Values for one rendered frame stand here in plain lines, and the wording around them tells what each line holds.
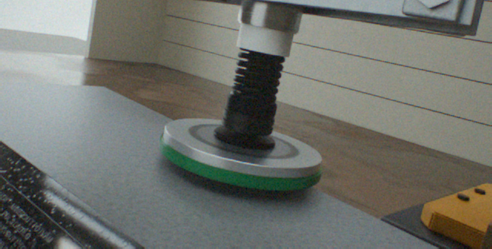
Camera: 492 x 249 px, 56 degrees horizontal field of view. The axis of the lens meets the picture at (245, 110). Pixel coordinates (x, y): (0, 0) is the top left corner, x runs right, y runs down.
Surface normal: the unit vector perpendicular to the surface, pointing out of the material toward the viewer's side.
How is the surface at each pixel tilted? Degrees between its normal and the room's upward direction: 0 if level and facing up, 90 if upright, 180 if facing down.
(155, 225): 0
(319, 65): 90
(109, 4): 90
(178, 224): 0
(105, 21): 90
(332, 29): 90
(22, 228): 45
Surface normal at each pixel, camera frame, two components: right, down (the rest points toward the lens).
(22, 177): -0.31, -0.68
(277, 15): 0.18, 0.21
